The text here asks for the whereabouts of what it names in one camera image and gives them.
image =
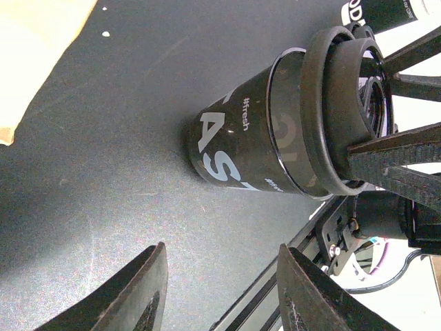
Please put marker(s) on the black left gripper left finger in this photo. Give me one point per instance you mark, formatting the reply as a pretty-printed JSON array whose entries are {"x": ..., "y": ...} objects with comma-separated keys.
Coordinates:
[{"x": 132, "y": 299}]

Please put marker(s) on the black cup lid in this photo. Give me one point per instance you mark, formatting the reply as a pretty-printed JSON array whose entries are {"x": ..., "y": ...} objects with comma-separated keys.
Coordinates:
[{"x": 345, "y": 99}]

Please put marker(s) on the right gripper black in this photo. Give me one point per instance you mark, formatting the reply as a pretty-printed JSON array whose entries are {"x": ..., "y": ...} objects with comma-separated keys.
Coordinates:
[{"x": 383, "y": 162}]

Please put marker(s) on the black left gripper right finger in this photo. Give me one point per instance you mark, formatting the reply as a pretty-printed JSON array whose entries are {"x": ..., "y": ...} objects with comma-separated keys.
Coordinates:
[{"x": 310, "y": 300}]

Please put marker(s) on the yellow paper takeout bag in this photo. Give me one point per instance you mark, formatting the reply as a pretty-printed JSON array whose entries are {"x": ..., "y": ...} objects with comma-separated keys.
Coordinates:
[{"x": 34, "y": 35}]

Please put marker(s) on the stack of paper cups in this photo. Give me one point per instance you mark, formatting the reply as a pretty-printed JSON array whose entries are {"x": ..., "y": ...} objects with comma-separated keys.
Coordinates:
[{"x": 384, "y": 15}]

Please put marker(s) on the black printed coffee cup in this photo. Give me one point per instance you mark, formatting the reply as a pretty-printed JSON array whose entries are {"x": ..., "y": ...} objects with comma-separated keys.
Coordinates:
[{"x": 251, "y": 139}]

